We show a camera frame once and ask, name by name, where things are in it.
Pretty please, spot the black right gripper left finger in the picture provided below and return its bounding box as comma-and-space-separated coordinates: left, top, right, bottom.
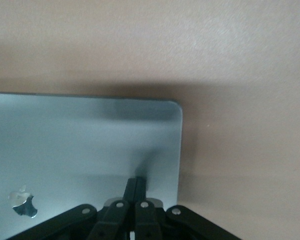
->
6, 176, 137, 240

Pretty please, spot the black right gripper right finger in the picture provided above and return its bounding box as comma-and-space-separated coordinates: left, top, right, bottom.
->
133, 176, 240, 240

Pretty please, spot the silver laptop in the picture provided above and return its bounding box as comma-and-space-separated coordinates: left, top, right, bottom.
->
0, 92, 183, 240

